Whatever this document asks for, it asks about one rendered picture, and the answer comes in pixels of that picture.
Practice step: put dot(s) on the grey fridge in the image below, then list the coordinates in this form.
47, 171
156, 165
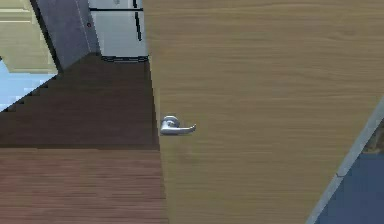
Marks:
116, 33

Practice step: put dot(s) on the light wooden room door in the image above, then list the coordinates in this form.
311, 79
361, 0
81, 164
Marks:
266, 100

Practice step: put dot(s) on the cream yellow cupboard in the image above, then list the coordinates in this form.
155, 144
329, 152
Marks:
20, 36

